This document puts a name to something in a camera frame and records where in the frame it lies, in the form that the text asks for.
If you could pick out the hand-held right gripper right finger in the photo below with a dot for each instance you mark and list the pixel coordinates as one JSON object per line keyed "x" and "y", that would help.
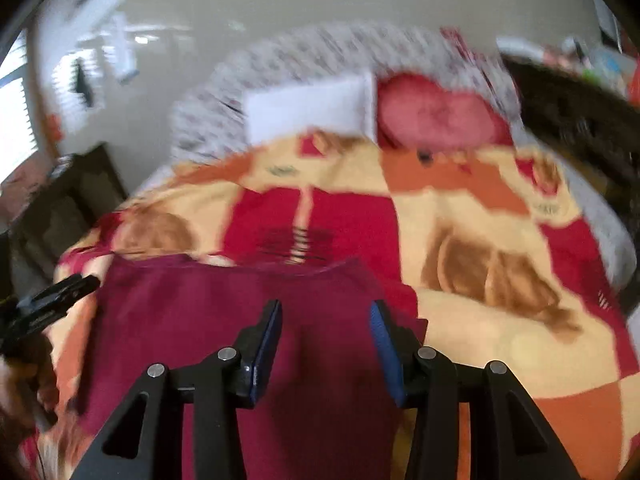
{"x": 387, "y": 355}

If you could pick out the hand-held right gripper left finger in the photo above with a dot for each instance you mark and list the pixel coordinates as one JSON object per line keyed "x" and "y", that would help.
{"x": 265, "y": 355}

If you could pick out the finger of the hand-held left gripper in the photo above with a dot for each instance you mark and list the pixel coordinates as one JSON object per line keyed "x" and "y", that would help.
{"x": 80, "y": 285}
{"x": 47, "y": 315}

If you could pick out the maroon sweater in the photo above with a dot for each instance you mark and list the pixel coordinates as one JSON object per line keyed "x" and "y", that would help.
{"x": 165, "y": 320}

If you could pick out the person's left hand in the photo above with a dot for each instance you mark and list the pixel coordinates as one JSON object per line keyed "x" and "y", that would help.
{"x": 22, "y": 390}

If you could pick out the dark wooden nightstand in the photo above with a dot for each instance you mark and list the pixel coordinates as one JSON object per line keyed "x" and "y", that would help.
{"x": 65, "y": 210}

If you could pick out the red orange printed blanket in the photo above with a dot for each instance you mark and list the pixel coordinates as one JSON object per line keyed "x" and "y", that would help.
{"x": 500, "y": 360}

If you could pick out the window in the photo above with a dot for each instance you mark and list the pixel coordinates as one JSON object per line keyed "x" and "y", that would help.
{"x": 15, "y": 110}

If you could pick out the dark hanging cloth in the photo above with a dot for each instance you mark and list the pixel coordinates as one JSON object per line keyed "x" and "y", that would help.
{"x": 83, "y": 82}

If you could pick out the red heart-shaped pillow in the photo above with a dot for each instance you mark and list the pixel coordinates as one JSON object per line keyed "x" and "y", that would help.
{"x": 440, "y": 115}

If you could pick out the white pillow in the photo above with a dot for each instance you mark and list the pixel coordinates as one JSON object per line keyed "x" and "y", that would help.
{"x": 310, "y": 107}

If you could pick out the dark carved wooden cabinet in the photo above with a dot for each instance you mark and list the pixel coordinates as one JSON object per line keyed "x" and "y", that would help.
{"x": 575, "y": 120}

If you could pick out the grey floral bed cover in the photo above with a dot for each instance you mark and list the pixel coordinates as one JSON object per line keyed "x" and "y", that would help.
{"x": 310, "y": 55}

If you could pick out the red knot ornament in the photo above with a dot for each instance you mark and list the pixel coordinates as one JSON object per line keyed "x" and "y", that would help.
{"x": 457, "y": 42}

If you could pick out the clutter of small colourful things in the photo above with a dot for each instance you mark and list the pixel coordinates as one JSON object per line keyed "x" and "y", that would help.
{"x": 605, "y": 62}

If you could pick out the red paper wall sticker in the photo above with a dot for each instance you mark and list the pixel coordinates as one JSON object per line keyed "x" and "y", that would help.
{"x": 55, "y": 127}

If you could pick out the white wall calendar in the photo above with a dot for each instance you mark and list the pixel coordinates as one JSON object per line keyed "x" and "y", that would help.
{"x": 125, "y": 50}

